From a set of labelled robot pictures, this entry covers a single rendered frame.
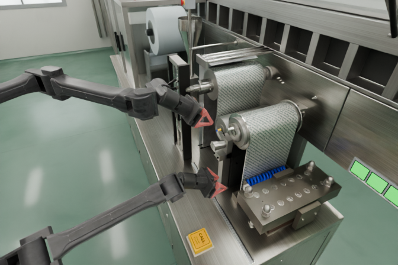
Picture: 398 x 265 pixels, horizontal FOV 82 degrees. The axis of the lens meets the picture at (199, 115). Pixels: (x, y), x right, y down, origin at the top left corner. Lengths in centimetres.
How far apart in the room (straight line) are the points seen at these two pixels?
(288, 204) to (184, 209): 43
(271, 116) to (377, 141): 34
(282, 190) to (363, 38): 61
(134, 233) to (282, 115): 156
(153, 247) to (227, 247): 110
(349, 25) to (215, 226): 87
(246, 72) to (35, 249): 92
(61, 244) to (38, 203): 189
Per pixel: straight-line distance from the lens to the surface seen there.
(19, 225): 255
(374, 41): 88
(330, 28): 96
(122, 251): 206
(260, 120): 88
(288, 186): 105
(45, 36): 629
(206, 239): 98
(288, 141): 103
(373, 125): 92
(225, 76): 100
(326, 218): 118
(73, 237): 74
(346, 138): 99
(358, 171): 101
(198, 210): 107
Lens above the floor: 179
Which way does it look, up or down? 34 degrees down
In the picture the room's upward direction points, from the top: straight up
